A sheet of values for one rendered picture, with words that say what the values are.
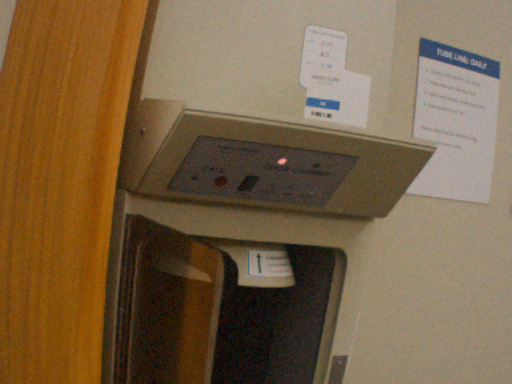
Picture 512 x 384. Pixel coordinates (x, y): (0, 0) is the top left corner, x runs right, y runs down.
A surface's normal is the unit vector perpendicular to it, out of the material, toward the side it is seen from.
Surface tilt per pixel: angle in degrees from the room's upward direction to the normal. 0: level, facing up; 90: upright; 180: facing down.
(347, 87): 90
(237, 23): 90
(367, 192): 135
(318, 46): 90
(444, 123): 90
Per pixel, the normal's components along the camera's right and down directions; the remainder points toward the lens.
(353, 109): 0.73, 0.14
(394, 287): 0.47, 0.11
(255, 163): 0.24, 0.78
